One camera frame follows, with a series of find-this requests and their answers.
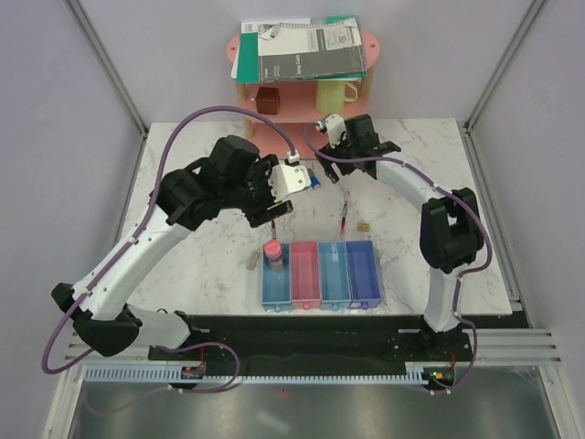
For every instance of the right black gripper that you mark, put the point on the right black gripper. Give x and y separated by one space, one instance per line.
325 164

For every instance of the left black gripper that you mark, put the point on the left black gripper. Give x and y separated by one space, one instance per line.
261 215

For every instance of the blue glue stick grey cap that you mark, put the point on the blue glue stick grey cap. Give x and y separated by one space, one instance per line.
315 183

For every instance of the pink cap glue stick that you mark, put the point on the pink cap glue stick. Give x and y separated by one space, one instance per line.
273 253

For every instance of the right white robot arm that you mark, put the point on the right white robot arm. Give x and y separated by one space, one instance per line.
451 232

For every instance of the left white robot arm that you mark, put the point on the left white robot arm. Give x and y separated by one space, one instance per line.
233 176

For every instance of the yellow mug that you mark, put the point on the yellow mug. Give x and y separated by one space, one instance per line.
332 95

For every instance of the right red pen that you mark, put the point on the right red pen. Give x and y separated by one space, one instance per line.
342 230

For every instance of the beige eraser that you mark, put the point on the beige eraser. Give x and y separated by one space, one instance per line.
253 261

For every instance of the pink wooden shelf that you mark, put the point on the pink wooden shelf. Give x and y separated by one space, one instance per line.
297 108

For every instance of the brown cube box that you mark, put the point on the brown cube box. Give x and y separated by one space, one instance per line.
267 100

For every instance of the stack of manuals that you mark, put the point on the stack of manuals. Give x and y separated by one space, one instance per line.
299 49

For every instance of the pink bin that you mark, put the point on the pink bin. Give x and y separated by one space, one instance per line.
305 275

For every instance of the light blue bin left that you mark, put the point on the light blue bin left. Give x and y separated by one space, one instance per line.
276 285

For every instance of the light blue bin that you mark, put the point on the light blue bin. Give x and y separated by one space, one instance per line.
276 285
334 275

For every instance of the light blue bin middle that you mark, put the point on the light blue bin middle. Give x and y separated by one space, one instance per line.
334 275

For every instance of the purple blue bin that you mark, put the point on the purple blue bin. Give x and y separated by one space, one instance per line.
363 275

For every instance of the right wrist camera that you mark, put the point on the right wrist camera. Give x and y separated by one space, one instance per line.
333 125

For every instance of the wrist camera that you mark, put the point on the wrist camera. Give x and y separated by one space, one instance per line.
333 125
286 180

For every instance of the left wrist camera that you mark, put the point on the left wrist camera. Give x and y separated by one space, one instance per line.
286 180

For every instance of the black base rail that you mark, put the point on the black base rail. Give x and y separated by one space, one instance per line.
313 343

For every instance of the light blue cable duct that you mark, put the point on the light blue cable duct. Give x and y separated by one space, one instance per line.
212 374

